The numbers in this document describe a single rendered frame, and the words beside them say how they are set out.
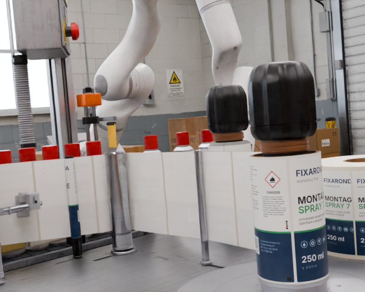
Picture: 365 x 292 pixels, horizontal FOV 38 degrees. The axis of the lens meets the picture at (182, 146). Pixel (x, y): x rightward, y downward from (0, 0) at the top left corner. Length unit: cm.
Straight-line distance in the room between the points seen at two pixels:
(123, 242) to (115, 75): 89
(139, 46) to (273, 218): 120
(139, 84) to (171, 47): 612
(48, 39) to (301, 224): 72
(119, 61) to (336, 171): 107
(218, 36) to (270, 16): 560
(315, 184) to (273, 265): 11
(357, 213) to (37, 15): 74
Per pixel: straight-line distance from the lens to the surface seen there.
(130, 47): 177
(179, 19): 814
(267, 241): 65
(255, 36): 739
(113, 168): 98
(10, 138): 679
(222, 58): 156
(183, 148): 134
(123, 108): 193
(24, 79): 122
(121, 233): 99
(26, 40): 117
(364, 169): 86
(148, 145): 127
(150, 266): 91
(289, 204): 64
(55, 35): 117
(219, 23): 153
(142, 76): 187
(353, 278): 76
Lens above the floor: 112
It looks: 3 degrees down
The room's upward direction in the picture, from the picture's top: 5 degrees counter-clockwise
